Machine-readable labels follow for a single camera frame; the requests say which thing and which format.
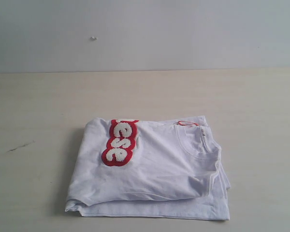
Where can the orange neck label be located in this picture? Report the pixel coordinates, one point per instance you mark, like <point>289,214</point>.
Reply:
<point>186,123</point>

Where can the white t-shirt red lettering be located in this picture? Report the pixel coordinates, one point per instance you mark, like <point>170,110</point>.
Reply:
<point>134,168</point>

